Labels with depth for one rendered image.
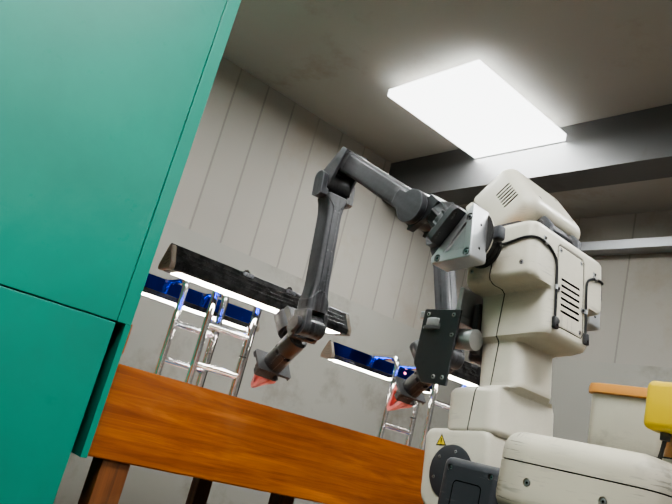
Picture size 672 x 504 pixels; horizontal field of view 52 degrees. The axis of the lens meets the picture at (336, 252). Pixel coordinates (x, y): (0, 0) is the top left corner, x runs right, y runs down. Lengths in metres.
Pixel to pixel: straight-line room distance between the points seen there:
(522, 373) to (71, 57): 1.07
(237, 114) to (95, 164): 2.62
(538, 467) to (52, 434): 0.86
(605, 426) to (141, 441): 0.89
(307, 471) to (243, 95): 2.73
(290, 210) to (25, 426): 2.93
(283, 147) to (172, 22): 2.62
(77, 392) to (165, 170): 0.47
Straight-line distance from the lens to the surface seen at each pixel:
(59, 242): 1.39
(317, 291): 1.68
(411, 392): 1.94
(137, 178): 1.45
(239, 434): 1.59
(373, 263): 4.51
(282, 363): 1.74
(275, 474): 1.66
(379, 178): 1.62
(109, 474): 1.50
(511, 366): 1.41
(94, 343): 1.41
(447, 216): 1.35
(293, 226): 4.11
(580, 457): 1.06
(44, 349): 1.38
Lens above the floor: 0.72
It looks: 15 degrees up
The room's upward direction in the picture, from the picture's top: 15 degrees clockwise
